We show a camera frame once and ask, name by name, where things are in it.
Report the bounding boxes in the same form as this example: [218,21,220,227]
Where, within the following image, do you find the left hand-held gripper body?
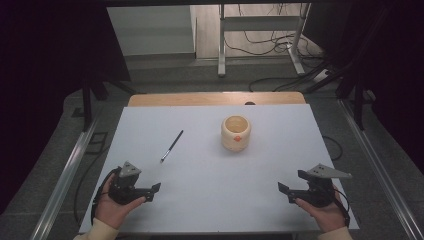
[108,161,148,205]

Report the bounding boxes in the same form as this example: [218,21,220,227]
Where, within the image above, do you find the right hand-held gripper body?
[297,163,353,208]

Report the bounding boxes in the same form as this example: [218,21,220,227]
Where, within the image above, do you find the black pen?
[159,129,185,164]

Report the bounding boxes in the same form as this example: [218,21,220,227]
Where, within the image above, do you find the cream round pen holder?
[220,114,252,153]

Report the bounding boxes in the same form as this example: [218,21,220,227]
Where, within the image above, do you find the person's left hand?
[94,181,147,231]

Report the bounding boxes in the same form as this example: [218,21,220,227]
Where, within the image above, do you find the person's right hand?
[294,189,348,233]

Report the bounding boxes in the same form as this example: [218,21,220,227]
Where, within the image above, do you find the white table mat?
[78,103,361,235]

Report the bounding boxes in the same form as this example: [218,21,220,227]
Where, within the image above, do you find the black metal stand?
[303,58,378,132]
[80,71,138,132]

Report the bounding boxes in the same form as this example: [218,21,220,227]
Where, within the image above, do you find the white power strip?
[312,68,332,84]

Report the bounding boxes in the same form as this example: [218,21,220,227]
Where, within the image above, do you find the dark curtain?
[302,0,424,168]
[0,0,132,215]

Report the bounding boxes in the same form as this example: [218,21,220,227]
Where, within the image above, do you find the right hand-held gripper cable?
[333,186,352,228]

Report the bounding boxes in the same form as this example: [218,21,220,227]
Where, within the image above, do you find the long black floor cable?
[72,145,112,228]

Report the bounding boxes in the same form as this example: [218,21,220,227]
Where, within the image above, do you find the black floor cable loop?
[321,134,344,162]

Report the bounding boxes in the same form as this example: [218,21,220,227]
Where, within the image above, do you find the black floor bracket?
[85,131,110,156]

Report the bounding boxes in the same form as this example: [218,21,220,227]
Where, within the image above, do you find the metal floor rail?
[29,117,102,240]
[337,98,424,240]

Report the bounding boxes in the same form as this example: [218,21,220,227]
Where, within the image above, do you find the black cable to power strip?
[247,64,323,93]

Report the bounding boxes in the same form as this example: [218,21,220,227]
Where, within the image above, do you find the tangled black floor cables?
[222,3,323,58]

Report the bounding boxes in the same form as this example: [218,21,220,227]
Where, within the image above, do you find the white desk frame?
[217,3,312,78]

